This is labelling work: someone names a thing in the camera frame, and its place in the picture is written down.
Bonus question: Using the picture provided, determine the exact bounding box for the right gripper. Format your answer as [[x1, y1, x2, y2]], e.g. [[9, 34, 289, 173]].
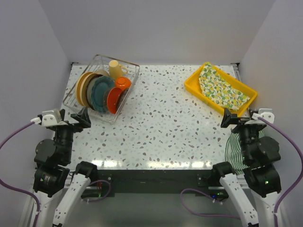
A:
[[220, 106, 262, 161]]

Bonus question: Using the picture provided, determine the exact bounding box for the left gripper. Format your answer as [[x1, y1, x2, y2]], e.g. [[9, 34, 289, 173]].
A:
[[54, 105, 90, 162]]

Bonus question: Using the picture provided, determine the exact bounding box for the teal embossed plate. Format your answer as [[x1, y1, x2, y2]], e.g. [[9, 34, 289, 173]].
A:
[[90, 76, 115, 113]]

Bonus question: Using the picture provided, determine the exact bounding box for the orange plate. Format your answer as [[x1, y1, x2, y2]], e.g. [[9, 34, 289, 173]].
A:
[[107, 87, 123, 114]]

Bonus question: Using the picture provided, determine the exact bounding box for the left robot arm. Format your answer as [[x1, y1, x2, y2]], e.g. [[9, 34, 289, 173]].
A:
[[31, 107, 98, 227]]

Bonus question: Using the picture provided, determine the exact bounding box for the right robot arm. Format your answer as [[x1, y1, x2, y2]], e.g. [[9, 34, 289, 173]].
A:
[[207, 109, 281, 227]]

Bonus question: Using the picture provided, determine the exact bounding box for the yellow plate outer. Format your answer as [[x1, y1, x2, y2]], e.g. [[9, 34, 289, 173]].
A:
[[75, 71, 92, 106]]

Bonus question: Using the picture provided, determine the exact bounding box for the yellow plate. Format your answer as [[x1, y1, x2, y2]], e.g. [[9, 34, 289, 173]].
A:
[[80, 73, 97, 107], [75, 71, 92, 106]]

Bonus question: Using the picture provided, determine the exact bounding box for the yellow plastic tray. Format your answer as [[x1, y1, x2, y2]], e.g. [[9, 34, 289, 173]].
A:
[[184, 62, 258, 117]]

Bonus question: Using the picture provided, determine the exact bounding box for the green striped cloth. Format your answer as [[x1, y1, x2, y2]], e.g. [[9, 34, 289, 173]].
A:
[[224, 129, 266, 175]]

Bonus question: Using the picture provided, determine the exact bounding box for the yellow plate inner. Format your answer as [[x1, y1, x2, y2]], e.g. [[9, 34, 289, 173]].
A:
[[80, 73, 97, 107]]

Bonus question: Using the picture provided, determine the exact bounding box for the dark brown beige plate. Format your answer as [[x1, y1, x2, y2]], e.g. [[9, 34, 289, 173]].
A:
[[86, 74, 103, 109]]

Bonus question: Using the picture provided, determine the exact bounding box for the lemon print cloth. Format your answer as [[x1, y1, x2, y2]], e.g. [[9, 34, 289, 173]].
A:
[[199, 62, 250, 111]]

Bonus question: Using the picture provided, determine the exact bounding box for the beige small plate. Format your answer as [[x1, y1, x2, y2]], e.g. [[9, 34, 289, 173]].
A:
[[94, 69, 110, 77]]

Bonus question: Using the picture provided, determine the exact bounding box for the orange ceramic bowl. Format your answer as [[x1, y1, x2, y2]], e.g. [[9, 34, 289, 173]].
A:
[[115, 77, 132, 91]]

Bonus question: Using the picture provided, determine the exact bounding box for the yellow ceramic mug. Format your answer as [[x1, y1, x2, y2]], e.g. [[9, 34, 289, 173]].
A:
[[108, 60, 128, 80]]

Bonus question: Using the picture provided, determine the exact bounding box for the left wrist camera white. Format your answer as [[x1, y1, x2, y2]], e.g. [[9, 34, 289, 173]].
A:
[[30, 109, 67, 127]]

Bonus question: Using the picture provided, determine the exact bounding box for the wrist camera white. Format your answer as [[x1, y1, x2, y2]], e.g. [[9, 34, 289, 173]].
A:
[[251, 108, 275, 124], [30, 109, 67, 127]]

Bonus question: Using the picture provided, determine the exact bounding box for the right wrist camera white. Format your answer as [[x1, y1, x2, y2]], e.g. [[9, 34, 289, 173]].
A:
[[251, 108, 275, 124]]

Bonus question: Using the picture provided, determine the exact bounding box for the chrome wire dish rack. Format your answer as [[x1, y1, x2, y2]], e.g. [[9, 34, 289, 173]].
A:
[[63, 54, 140, 123]]

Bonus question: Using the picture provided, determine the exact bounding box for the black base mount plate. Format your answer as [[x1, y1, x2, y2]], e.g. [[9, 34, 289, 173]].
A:
[[80, 169, 230, 201]]

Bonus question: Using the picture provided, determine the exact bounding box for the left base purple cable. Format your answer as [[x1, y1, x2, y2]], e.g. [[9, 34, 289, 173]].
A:
[[80, 180, 112, 203]]

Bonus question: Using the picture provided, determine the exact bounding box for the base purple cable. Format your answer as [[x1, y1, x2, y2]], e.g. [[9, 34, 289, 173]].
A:
[[180, 188, 241, 219], [80, 180, 112, 203]]

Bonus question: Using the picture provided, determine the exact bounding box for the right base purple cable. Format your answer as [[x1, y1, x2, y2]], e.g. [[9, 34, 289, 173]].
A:
[[180, 188, 241, 219]]

